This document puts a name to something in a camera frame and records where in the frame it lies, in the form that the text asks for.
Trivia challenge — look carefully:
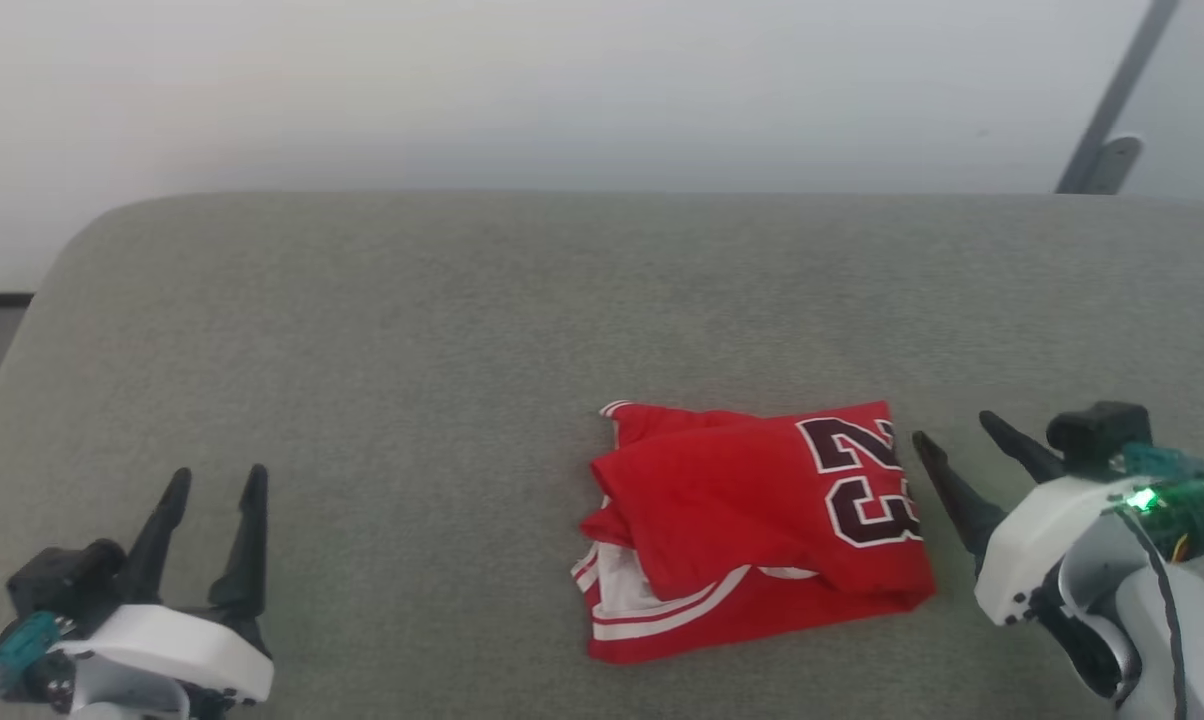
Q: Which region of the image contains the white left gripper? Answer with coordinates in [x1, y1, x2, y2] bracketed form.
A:
[47, 463, 276, 717]

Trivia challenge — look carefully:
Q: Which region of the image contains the grey fabric sofa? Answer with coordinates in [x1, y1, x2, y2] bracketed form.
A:
[0, 190, 1204, 720]

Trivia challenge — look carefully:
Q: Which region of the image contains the red basketball jersey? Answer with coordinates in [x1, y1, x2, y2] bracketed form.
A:
[570, 400, 938, 667]

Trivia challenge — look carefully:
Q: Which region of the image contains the grey metal pole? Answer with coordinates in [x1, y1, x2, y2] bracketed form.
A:
[1054, 0, 1183, 196]

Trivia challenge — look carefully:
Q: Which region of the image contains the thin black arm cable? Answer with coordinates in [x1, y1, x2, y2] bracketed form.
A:
[1110, 503, 1191, 720]

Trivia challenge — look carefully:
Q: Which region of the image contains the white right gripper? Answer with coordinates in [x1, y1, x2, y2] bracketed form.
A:
[912, 410, 1159, 627]

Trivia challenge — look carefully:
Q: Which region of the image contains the teal plug camera cable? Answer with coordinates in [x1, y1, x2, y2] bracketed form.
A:
[0, 612, 65, 720]
[1112, 443, 1204, 483]

